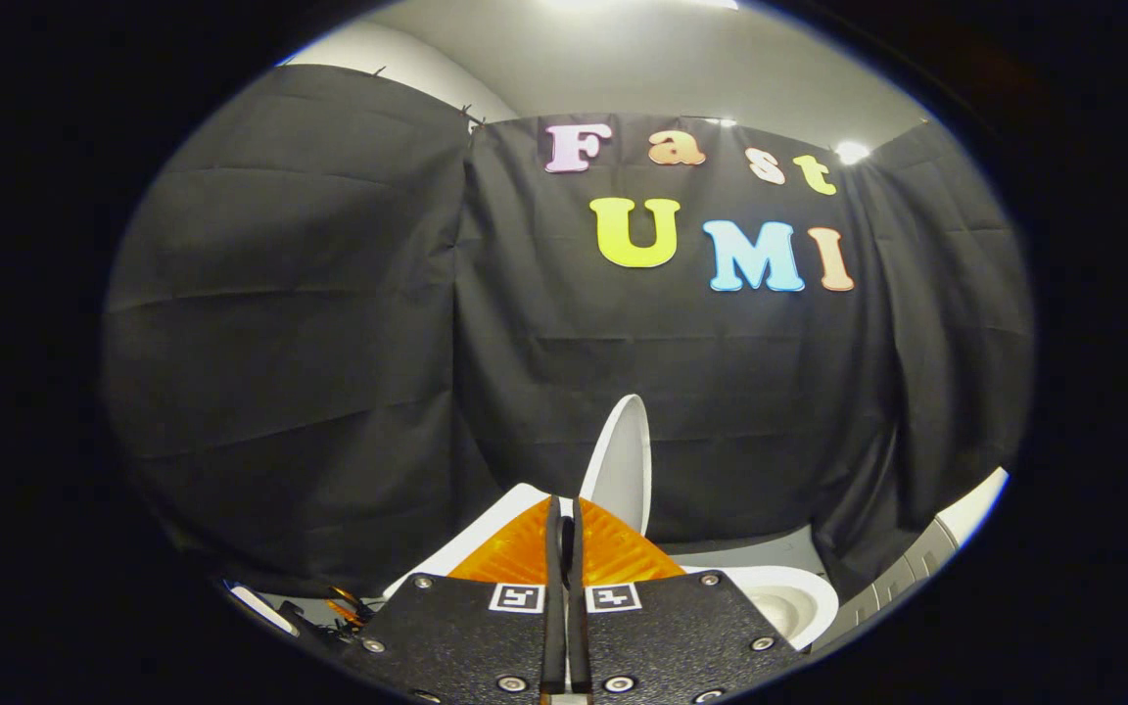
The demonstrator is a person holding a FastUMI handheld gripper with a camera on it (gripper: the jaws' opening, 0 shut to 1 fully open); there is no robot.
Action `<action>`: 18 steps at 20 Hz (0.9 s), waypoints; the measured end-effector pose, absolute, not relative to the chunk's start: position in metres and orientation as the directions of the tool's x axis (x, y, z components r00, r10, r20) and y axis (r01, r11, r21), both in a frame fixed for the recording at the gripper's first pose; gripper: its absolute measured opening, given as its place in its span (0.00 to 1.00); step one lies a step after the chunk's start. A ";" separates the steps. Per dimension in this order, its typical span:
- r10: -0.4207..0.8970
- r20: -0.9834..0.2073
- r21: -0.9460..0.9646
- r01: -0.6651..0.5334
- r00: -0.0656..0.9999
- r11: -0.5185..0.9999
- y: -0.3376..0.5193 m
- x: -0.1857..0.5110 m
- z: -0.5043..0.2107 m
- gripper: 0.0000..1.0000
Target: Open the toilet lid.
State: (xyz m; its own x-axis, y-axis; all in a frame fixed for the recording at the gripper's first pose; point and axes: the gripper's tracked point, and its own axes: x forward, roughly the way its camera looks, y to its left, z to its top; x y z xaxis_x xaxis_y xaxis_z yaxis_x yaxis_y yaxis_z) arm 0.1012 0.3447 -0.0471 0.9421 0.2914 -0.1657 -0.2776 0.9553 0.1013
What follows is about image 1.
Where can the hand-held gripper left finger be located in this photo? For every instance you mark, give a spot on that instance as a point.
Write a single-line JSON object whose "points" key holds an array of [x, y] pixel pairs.
{"points": [[552, 587]]}

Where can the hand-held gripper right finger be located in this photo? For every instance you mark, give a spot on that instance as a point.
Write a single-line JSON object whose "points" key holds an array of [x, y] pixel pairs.
{"points": [[580, 587]]}

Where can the white toilet bowl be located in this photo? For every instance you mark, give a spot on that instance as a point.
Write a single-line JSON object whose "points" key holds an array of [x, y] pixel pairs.
{"points": [[804, 587]]}

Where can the grey ribbed partition panel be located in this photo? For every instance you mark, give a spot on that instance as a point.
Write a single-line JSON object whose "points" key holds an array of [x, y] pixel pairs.
{"points": [[877, 587]]}

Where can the black backdrop cloth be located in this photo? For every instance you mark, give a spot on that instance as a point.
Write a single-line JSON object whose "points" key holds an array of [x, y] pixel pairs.
{"points": [[329, 343]]}

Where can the small ceiling light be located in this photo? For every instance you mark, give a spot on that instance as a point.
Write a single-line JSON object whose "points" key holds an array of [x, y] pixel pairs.
{"points": [[853, 152]]}

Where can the large ceiling light panel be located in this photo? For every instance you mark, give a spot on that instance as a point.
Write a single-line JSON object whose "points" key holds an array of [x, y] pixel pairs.
{"points": [[642, 3]]}

